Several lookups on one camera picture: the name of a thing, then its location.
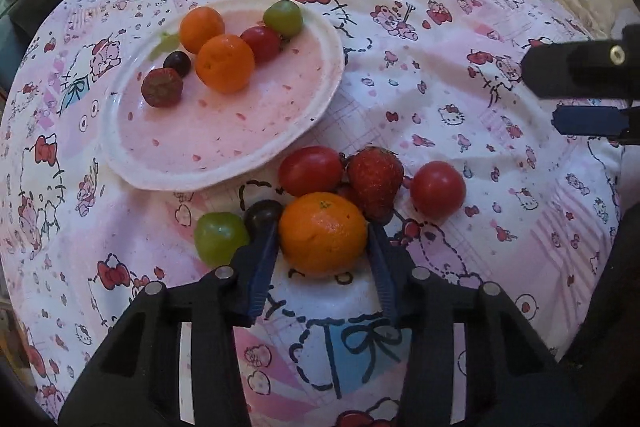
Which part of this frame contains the pink cartoon printed blanket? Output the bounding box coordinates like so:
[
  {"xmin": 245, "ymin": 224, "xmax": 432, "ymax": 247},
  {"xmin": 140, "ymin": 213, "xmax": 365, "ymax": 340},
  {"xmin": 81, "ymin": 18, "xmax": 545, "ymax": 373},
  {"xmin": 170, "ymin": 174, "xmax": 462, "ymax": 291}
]
[{"xmin": 0, "ymin": 0, "xmax": 626, "ymax": 427}]

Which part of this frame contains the red cherry tomato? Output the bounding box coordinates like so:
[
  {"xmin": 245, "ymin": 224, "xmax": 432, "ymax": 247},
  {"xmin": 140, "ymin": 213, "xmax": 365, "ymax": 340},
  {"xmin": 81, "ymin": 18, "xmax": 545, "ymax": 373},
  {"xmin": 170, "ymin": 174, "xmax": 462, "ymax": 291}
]
[
  {"xmin": 410, "ymin": 161, "xmax": 467, "ymax": 222},
  {"xmin": 240, "ymin": 26, "xmax": 282, "ymax": 64},
  {"xmin": 278, "ymin": 146, "xmax": 345, "ymax": 198}
]

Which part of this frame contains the orange mandarin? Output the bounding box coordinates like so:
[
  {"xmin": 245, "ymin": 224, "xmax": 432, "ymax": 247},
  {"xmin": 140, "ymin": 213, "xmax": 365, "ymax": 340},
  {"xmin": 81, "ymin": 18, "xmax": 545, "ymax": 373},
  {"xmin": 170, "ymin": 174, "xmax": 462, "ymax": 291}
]
[
  {"xmin": 179, "ymin": 6, "xmax": 226, "ymax": 54},
  {"xmin": 195, "ymin": 34, "xmax": 256, "ymax": 95},
  {"xmin": 278, "ymin": 192, "xmax": 369, "ymax": 279}
]

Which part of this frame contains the green grape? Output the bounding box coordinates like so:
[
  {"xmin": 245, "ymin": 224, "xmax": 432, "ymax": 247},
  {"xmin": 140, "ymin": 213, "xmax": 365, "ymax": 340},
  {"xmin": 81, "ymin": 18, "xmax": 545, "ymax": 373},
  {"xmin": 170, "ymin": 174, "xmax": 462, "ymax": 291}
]
[
  {"xmin": 263, "ymin": 0, "xmax": 304, "ymax": 38},
  {"xmin": 194, "ymin": 212, "xmax": 251, "ymax": 267}
]

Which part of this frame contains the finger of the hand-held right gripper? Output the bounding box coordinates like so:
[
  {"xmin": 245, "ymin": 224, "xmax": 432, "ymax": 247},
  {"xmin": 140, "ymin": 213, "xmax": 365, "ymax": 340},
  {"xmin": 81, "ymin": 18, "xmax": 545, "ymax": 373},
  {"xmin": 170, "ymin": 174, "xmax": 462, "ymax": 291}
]
[
  {"xmin": 552, "ymin": 105, "xmax": 640, "ymax": 141},
  {"xmin": 520, "ymin": 23, "xmax": 640, "ymax": 100}
]

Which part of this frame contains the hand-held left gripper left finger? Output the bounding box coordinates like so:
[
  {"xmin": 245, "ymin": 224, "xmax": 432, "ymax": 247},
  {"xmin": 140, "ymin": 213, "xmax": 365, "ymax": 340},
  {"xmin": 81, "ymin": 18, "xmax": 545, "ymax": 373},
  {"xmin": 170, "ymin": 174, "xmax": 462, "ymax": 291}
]
[{"xmin": 57, "ymin": 219, "xmax": 281, "ymax": 427}]

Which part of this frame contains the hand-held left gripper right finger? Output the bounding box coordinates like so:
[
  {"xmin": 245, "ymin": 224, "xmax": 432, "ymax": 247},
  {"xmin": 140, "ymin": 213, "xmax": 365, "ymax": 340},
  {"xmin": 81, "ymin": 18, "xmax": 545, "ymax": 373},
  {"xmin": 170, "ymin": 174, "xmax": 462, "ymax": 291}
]
[{"xmin": 367, "ymin": 222, "xmax": 591, "ymax": 427}]

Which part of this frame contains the dark purple grape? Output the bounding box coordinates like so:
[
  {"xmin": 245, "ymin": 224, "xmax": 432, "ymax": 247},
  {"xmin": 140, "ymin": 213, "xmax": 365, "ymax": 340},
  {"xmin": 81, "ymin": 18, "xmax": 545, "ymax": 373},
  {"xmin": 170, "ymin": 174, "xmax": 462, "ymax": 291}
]
[
  {"xmin": 163, "ymin": 51, "xmax": 192, "ymax": 76},
  {"xmin": 243, "ymin": 199, "xmax": 285, "ymax": 238}
]

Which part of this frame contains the pink strawberry print plate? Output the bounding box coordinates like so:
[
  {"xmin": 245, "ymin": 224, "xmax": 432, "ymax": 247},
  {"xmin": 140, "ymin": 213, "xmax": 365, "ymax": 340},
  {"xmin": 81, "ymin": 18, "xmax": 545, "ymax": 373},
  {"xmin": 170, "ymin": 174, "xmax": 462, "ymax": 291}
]
[{"xmin": 101, "ymin": 0, "xmax": 346, "ymax": 192}]

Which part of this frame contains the red strawberry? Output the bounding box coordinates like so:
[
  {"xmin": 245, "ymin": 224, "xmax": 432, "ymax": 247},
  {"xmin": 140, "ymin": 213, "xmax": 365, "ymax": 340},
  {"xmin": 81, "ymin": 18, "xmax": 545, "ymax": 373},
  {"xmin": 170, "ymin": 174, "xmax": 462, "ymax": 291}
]
[
  {"xmin": 346, "ymin": 146, "xmax": 405, "ymax": 224},
  {"xmin": 140, "ymin": 68, "xmax": 184, "ymax": 108}
]

